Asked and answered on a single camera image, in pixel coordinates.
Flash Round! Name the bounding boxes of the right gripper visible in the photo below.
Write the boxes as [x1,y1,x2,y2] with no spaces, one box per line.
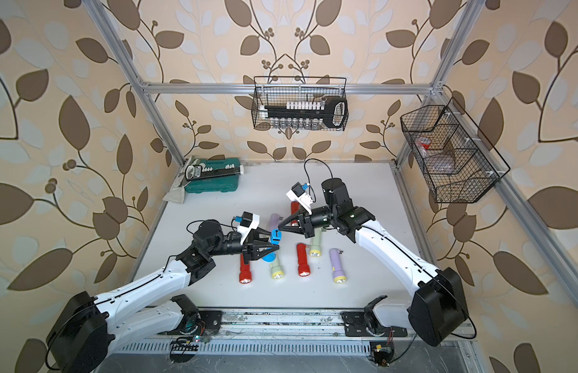
[280,204,339,238]

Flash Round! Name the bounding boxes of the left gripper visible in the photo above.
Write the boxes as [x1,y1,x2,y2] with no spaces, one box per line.
[203,227,276,267]

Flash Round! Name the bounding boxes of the blue flashlight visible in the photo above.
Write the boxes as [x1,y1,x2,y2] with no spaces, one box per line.
[262,229,284,263]

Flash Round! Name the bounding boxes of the purple flashlight back row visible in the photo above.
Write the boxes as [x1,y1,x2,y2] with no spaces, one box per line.
[268,213,282,232]

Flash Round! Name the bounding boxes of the green flashlight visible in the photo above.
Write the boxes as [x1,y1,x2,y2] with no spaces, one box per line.
[270,257,285,280]
[308,228,323,257]

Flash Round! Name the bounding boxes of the red flashlight back row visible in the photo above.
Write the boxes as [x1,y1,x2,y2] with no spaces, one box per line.
[290,201,301,227]

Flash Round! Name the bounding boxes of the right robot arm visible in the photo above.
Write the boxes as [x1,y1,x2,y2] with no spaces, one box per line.
[278,178,470,347]

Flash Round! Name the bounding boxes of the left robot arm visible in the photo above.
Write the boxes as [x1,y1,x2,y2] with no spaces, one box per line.
[45,219,281,372]

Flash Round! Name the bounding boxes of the green flashlight front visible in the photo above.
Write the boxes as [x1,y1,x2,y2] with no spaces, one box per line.
[270,257,285,280]

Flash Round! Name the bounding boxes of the red flashlight front left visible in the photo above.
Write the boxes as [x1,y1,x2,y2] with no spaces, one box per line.
[239,254,253,284]

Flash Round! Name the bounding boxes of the red flashlight front middle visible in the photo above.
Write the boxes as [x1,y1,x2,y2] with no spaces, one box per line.
[297,243,311,277]

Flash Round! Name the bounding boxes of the purple flashlight front right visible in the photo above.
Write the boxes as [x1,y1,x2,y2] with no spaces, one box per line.
[329,248,347,284]

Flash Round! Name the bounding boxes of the green tool case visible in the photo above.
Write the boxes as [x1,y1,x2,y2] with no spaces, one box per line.
[181,158,244,194]

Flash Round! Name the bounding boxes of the socket set on case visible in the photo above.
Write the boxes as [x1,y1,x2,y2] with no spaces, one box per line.
[185,164,244,182]

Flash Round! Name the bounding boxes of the folded paper manual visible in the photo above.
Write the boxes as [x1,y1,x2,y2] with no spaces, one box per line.
[163,155,195,204]

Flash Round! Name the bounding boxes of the socket set in basket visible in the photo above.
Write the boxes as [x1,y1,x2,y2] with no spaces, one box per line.
[253,97,349,131]

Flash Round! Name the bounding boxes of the red item in basket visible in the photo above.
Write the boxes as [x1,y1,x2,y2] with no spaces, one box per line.
[416,136,431,150]

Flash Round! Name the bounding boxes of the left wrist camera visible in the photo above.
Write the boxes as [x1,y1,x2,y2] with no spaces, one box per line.
[234,211,260,245]

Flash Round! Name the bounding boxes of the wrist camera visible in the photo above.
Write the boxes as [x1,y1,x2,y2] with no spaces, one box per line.
[286,182,314,214]
[234,211,260,245]

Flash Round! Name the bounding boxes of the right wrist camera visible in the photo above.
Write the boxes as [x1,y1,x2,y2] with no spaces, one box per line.
[286,182,314,214]

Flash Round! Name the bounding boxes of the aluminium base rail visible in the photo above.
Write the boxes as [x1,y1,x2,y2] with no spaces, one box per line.
[90,306,476,356]

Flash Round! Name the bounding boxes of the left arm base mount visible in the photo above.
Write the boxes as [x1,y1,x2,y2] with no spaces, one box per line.
[162,295,223,337]

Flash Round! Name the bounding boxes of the black wire basket centre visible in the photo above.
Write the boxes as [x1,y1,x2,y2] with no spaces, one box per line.
[251,75,349,131]

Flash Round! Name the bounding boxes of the black wire basket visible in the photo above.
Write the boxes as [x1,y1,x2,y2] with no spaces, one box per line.
[400,98,510,204]
[251,75,349,131]

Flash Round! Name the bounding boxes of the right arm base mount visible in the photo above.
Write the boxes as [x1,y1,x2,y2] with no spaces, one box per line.
[340,295,408,338]

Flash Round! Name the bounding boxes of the black wire basket right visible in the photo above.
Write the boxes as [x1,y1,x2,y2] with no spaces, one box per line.
[400,98,510,204]

